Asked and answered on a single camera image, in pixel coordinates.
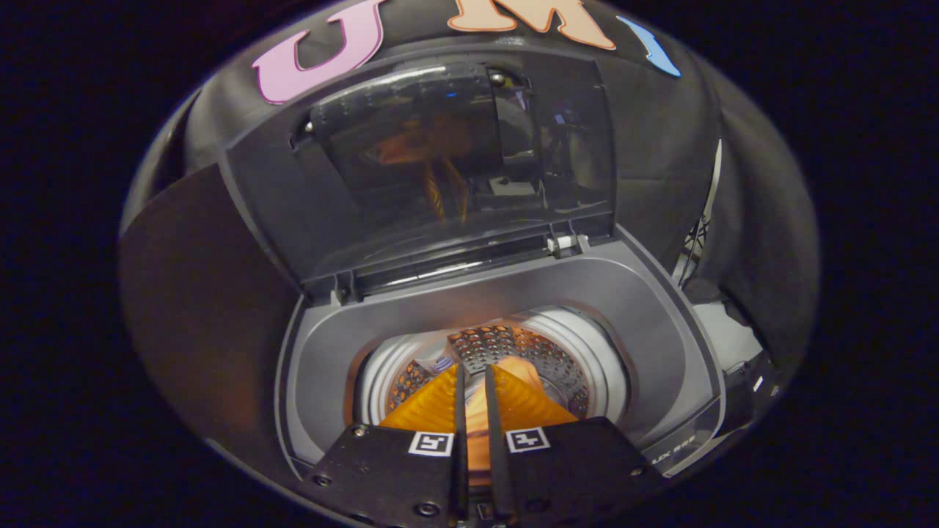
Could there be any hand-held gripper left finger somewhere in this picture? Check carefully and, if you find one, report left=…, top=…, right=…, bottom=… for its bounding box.
left=297, top=364, right=470, bottom=528

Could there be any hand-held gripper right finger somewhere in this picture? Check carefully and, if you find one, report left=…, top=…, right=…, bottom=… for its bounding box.
left=484, top=364, right=665, bottom=525

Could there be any orange polo shirt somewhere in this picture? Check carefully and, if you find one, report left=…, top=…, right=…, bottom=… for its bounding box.
left=464, top=356, right=547, bottom=486

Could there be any dark washing machine lid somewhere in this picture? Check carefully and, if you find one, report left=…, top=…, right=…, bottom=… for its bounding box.
left=216, top=48, right=617, bottom=301

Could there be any black box with white label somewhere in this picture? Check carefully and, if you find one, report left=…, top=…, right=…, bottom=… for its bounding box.
left=723, top=352, right=782, bottom=433

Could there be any black light stand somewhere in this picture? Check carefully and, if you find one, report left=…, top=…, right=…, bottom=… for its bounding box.
left=671, top=216, right=711, bottom=287

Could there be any grey and white cabinet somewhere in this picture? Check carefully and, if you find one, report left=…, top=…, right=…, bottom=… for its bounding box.
left=117, top=163, right=302, bottom=477

